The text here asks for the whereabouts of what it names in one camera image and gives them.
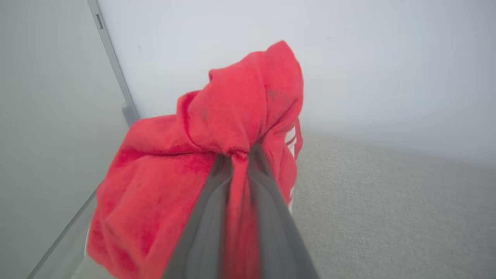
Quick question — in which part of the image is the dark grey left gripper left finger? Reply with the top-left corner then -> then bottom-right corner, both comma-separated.
162,154 -> 234,279

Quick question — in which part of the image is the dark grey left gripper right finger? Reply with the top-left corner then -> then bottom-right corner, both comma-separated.
247,143 -> 320,279

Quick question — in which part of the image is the red Bulls 23 jersey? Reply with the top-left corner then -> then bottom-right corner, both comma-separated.
86,40 -> 304,279

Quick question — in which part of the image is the grey fabric sofa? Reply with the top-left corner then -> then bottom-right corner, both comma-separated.
71,130 -> 496,279

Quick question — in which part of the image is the grey metal pipe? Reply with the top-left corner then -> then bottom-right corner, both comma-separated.
26,0 -> 140,279

